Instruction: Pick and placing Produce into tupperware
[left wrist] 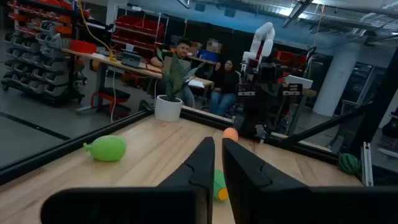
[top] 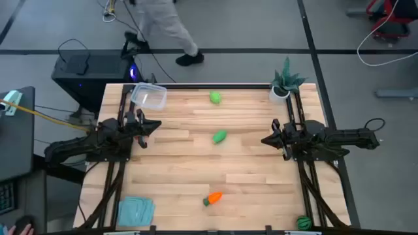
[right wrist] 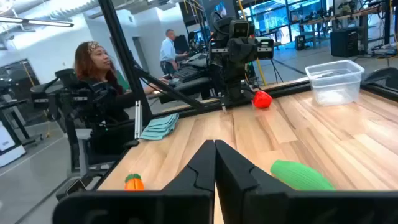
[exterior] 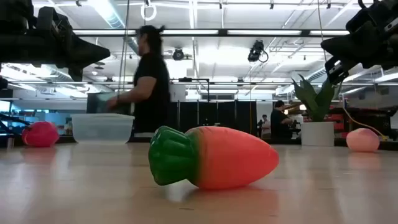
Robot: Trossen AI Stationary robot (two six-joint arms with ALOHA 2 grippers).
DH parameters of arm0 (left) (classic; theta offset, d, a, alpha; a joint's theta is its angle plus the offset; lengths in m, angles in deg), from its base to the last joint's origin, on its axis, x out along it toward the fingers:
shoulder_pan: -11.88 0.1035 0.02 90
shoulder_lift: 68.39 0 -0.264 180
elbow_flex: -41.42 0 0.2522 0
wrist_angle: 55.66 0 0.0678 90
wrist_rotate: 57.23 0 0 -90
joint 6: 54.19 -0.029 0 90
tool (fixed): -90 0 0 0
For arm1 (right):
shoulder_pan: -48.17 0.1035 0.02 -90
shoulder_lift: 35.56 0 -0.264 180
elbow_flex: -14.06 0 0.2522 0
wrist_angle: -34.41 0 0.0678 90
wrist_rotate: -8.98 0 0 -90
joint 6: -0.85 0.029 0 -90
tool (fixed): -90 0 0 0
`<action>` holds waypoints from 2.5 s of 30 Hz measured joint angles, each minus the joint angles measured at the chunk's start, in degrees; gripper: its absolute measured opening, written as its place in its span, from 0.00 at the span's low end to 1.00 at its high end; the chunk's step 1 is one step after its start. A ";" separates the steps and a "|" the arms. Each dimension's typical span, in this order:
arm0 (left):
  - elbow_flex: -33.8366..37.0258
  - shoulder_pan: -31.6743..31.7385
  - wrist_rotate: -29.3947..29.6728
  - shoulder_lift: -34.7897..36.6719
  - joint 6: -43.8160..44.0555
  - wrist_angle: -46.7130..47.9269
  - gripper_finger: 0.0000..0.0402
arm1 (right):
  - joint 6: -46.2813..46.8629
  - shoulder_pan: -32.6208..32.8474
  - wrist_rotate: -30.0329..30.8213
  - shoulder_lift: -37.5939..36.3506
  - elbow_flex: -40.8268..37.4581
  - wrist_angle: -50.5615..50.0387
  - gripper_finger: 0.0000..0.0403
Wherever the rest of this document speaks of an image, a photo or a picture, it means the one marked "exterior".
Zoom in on black beam with light strips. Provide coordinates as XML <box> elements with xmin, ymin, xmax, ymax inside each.
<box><xmin>73</xmin><ymin>29</ymin><xmax>351</xmax><ymax>38</ymax></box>

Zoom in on clear plastic tupperware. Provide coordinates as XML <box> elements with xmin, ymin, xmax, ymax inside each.
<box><xmin>70</xmin><ymin>113</ymin><xmax>136</xmax><ymax>144</ymax></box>

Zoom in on pink orange peach toy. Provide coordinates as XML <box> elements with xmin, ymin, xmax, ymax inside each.
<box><xmin>346</xmin><ymin>128</ymin><xmax>381</xmax><ymax>153</ymax></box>

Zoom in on thin yellow cable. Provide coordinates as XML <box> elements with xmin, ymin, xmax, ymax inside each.
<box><xmin>341</xmin><ymin>93</ymin><xmax>389</xmax><ymax>141</ymax></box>

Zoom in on round black ceiling fixture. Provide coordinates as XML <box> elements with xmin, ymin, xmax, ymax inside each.
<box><xmin>172</xmin><ymin>48</ymin><xmax>186</xmax><ymax>62</ymax></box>

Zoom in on person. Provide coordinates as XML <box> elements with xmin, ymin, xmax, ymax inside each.
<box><xmin>259</xmin><ymin>114</ymin><xmax>272</xmax><ymax>139</ymax></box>
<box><xmin>269</xmin><ymin>100</ymin><xmax>295</xmax><ymax>139</ymax></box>
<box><xmin>107</xmin><ymin>24</ymin><xmax>171</xmax><ymax>139</ymax></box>

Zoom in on white ring light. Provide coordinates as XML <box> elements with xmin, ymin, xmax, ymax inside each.
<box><xmin>140</xmin><ymin>2</ymin><xmax>158</xmax><ymax>22</ymax></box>

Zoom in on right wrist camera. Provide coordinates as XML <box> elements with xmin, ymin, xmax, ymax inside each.
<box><xmin>325</xmin><ymin>57</ymin><xmax>351</xmax><ymax>85</ymax></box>

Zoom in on green leafy plant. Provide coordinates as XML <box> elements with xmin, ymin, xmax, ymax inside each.
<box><xmin>291</xmin><ymin>73</ymin><xmax>345</xmax><ymax>123</ymax></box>

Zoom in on black partition wall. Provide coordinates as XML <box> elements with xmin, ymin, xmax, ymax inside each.
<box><xmin>169</xmin><ymin>100</ymin><xmax>258</xmax><ymax>136</ymax></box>

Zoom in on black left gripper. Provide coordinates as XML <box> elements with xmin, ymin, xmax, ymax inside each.
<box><xmin>30</xmin><ymin>6</ymin><xmax>111</xmax><ymax>70</ymax></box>

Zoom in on white plant pot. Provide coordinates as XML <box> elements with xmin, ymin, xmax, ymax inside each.
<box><xmin>300</xmin><ymin>121</ymin><xmax>335</xmax><ymax>147</ymax></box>

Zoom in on black overhead camera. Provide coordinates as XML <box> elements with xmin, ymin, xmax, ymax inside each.
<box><xmin>248</xmin><ymin>40</ymin><xmax>269</xmax><ymax>63</ymax></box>

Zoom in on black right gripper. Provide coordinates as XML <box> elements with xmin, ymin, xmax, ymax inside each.
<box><xmin>320</xmin><ymin>6</ymin><xmax>398</xmax><ymax>69</ymax></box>

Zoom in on red apple toy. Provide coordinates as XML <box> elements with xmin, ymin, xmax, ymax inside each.
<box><xmin>21</xmin><ymin>120</ymin><xmax>60</xmax><ymax>148</ymax></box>

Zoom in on white box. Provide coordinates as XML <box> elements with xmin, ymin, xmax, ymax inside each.
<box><xmin>169</xmin><ymin>84</ymin><xmax>187</xmax><ymax>102</ymax></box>

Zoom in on orange carrot toy green top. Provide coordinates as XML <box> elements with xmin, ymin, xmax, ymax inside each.
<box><xmin>147</xmin><ymin>125</ymin><xmax>280</xmax><ymax>190</ymax></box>

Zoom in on black rack with orange bins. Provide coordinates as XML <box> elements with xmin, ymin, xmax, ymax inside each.
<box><xmin>329</xmin><ymin>105</ymin><xmax>398</xmax><ymax>139</ymax></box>

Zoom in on black monitor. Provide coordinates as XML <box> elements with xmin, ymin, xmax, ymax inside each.
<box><xmin>86</xmin><ymin>92</ymin><xmax>132</xmax><ymax>114</ymax></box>

